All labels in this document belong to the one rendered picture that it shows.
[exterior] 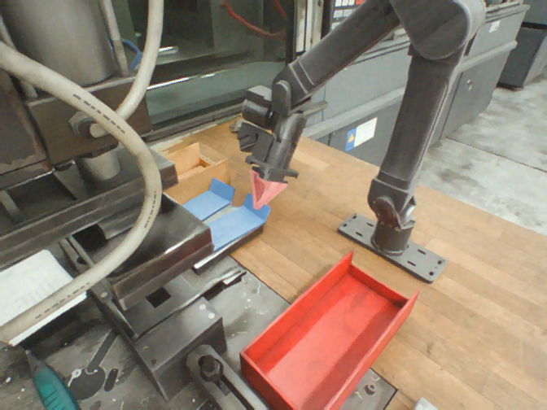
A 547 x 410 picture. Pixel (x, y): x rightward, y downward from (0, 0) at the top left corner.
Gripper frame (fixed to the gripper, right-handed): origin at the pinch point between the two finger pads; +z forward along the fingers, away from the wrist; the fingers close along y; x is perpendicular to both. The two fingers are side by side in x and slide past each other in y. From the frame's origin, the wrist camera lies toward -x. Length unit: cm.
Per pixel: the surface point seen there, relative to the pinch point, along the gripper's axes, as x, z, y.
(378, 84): -50, -50, -115
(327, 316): 25.2, 6.9, 4.5
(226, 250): 4.0, 7.7, 8.4
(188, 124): -47.0, -5.1, -10.5
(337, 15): -40, -56, -50
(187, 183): -14.4, 2.1, 7.5
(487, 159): -15, -43, -263
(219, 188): -10.7, 1.1, 1.8
